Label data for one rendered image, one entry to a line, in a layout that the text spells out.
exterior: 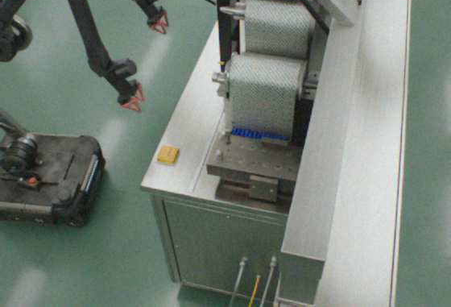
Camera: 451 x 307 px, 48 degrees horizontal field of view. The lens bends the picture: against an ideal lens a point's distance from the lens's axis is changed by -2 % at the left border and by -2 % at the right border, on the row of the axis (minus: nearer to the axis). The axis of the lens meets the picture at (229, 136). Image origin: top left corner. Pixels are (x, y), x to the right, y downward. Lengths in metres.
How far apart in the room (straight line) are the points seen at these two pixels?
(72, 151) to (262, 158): 1.50
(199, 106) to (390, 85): 0.95
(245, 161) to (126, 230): 1.28
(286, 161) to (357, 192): 0.61
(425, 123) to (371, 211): 2.34
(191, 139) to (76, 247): 1.15
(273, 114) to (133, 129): 1.72
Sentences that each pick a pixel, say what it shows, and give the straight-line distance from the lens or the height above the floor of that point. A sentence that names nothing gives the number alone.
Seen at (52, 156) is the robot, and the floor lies 0.26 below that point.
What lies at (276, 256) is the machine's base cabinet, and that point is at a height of 0.58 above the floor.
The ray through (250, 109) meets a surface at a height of 1.14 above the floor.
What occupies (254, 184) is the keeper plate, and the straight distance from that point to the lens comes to 1.84.
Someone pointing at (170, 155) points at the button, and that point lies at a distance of 2.04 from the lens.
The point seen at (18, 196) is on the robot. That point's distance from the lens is 3.01.
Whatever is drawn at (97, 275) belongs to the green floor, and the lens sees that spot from 2.88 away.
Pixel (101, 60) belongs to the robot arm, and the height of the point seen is 1.30.
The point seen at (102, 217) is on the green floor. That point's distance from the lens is 3.06.
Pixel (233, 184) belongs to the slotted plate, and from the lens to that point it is 1.93.
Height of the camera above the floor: 2.48
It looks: 48 degrees down
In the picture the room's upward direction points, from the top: 3 degrees counter-clockwise
